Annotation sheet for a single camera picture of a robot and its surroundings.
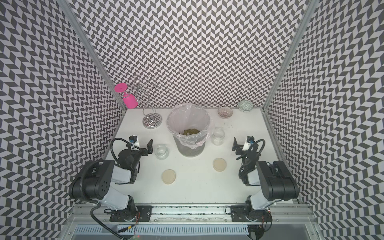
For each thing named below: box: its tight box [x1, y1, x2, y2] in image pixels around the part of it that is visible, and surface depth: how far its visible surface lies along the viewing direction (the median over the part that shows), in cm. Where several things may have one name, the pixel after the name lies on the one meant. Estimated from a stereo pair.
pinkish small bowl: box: [217, 106, 234, 119], surface depth 114 cm
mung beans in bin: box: [183, 128, 200, 136], surface depth 101 cm
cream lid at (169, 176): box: [162, 169, 177, 185], surface depth 87 cm
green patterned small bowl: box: [238, 99, 254, 113], surface depth 118 cm
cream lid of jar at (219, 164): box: [212, 157, 227, 172], surface depth 92 cm
